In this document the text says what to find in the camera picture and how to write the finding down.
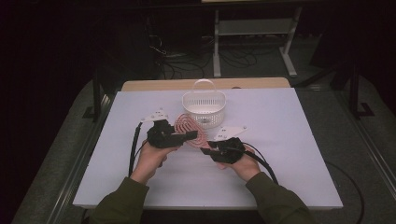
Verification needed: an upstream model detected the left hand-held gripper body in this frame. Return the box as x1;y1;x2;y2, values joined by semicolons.
140;107;188;149

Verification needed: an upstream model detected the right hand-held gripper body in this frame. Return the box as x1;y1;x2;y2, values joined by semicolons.
206;125;250;165

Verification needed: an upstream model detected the white plastic basket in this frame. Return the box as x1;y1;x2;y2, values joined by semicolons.
181;78;227;130

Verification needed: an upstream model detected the person's right hand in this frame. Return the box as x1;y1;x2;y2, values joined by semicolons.
217;145;262;183

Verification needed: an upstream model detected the person's left hand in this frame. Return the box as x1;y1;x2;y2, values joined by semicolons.
130;140;181;185

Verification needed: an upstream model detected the white table cloth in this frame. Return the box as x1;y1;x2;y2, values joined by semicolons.
72;87;344;210

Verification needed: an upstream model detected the wooden table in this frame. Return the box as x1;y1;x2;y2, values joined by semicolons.
120;77;292;92

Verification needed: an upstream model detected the black metal stand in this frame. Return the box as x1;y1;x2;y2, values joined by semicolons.
81;69;108;123
347;57;376;121

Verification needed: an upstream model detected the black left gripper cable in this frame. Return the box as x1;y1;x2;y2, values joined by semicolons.
128;121;145;178

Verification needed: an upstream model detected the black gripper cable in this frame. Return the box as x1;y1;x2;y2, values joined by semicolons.
242;141;280;186
128;121;145;178

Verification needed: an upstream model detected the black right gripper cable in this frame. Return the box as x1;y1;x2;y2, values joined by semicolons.
242;141;280;186

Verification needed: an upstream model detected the tangle of black floor cables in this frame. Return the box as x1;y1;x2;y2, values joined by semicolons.
145;32;207;79

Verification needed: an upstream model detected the white metal desk frame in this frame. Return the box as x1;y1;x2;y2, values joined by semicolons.
212;6;304;78

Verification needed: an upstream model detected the black floor cable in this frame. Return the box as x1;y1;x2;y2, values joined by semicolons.
324;160;366;224

